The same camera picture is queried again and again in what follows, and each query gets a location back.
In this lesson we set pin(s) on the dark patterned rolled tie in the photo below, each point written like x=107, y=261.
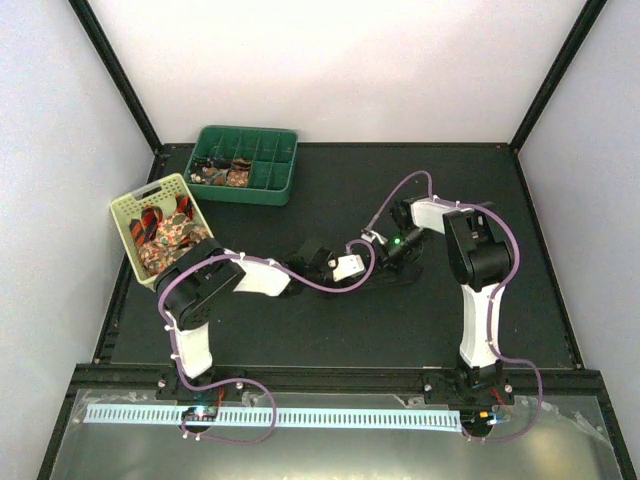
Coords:
x=209, y=171

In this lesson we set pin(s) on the brown patterned rolled tie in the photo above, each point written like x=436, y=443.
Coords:
x=239, y=173

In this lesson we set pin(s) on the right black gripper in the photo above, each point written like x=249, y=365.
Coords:
x=382, y=254

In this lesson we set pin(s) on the black aluminium front rail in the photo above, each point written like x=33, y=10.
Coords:
x=337, y=380

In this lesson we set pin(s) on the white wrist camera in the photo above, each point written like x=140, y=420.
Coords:
x=347, y=266
x=371, y=236

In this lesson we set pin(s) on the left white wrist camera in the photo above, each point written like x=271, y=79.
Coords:
x=347, y=266

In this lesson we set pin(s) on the black necktie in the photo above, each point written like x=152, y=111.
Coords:
x=383, y=278

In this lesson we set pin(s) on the green floral patterned tie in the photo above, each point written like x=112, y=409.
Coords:
x=173, y=238

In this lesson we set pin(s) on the left black frame post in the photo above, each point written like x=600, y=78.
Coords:
x=99, y=39

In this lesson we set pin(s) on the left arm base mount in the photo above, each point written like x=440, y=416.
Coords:
x=201, y=404

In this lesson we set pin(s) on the right black frame post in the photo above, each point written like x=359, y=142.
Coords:
x=572, y=44

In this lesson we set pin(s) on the green compartment tray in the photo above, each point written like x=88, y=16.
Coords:
x=272, y=152

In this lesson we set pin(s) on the orange black striped tie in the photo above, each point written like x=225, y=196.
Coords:
x=144, y=229

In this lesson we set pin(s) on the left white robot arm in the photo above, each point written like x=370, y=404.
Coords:
x=210, y=273

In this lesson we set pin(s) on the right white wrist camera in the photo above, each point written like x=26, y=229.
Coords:
x=371, y=236

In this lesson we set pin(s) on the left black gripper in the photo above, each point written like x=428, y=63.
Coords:
x=345, y=284

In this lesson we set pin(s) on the black frame post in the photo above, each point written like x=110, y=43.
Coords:
x=572, y=44
x=99, y=39

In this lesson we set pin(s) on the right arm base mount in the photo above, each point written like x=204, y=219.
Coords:
x=482, y=404

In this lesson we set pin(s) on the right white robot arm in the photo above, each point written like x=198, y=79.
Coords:
x=482, y=259

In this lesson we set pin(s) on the pale green perforated basket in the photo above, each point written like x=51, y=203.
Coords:
x=159, y=193

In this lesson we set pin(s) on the white slotted cable duct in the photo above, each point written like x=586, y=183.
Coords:
x=264, y=417

